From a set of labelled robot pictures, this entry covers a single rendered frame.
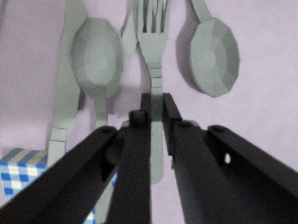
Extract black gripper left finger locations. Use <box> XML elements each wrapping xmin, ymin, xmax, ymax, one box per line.
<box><xmin>0</xmin><ymin>93</ymin><xmax>153</xmax><ymax>224</ymax></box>

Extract grey spoon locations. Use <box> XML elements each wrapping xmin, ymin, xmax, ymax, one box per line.
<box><xmin>71</xmin><ymin>18</ymin><xmax>125</xmax><ymax>220</ymax></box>
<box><xmin>188</xmin><ymin>0</ymin><xmax>240</xmax><ymax>98</ymax></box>

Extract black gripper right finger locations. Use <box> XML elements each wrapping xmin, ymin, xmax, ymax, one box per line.
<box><xmin>162</xmin><ymin>93</ymin><xmax>298</xmax><ymax>224</ymax></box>

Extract grey table knife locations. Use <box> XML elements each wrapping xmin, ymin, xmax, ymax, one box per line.
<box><xmin>47</xmin><ymin>20</ymin><xmax>81</xmax><ymax>168</ymax></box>
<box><xmin>122</xmin><ymin>0</ymin><xmax>148</xmax><ymax>57</ymax></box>

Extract grey fork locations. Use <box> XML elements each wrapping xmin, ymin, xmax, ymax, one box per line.
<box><xmin>137</xmin><ymin>0</ymin><xmax>172</xmax><ymax>185</ymax></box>

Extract blue and white checked towel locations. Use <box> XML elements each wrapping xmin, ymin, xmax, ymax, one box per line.
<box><xmin>0</xmin><ymin>148</ymin><xmax>95</xmax><ymax>224</ymax></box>

